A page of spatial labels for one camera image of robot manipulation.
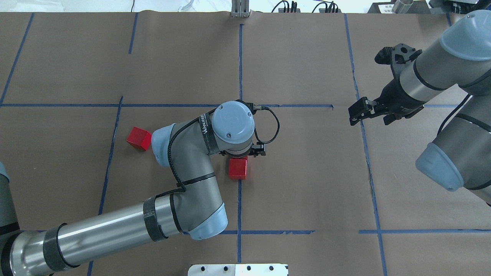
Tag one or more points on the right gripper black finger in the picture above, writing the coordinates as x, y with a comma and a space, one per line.
362, 109

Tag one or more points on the steel cup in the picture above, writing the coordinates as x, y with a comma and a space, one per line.
401, 6

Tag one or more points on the white camera pole base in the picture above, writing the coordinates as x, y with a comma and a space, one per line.
251, 269

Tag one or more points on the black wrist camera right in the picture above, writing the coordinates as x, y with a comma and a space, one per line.
398, 54

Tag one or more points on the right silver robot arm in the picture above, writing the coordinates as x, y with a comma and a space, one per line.
454, 69

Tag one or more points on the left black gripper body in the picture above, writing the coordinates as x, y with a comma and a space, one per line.
260, 150

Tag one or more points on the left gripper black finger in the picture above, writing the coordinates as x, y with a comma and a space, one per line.
258, 149

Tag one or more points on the aluminium frame post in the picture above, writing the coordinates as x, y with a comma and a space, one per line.
240, 9

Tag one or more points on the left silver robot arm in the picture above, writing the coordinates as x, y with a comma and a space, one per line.
195, 206

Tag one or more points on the red block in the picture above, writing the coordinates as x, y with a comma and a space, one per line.
139, 138

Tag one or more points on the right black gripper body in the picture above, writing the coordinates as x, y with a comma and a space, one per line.
395, 97

